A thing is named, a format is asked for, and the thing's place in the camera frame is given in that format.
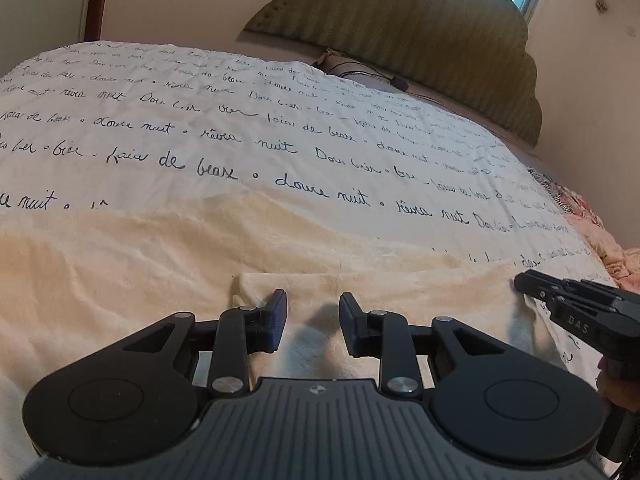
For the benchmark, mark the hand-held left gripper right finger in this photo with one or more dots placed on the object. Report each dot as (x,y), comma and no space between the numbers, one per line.
(350,322)

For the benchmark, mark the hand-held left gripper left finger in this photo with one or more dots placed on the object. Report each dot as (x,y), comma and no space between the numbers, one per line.
(277,320)

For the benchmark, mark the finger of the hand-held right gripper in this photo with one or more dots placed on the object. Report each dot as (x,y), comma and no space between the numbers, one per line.
(585,287)
(535,287)

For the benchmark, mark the cream fleece blanket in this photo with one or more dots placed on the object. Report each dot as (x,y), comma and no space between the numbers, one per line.
(125,270)

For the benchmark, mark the person's right hand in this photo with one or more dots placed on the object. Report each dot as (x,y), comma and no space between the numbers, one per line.
(610,385)

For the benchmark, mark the pink floral cloth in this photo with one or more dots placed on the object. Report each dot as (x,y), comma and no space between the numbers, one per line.
(605,240)

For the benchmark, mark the black white striped cloth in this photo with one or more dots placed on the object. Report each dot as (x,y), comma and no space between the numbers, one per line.
(550,185)

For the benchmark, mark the white script printed blanket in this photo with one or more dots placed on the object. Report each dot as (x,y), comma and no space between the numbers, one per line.
(200,125)

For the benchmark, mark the small black device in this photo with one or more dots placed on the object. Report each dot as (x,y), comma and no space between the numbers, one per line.
(400,83)

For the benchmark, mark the striped pillow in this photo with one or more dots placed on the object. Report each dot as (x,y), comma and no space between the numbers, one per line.
(345,66)

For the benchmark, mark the green upholstered headboard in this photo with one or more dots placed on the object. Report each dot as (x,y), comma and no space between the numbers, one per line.
(400,25)

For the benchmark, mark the small wall decoration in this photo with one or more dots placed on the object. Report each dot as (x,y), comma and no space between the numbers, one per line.
(601,2)

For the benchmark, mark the brown wooden frame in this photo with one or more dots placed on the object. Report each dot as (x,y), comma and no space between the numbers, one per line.
(97,0)

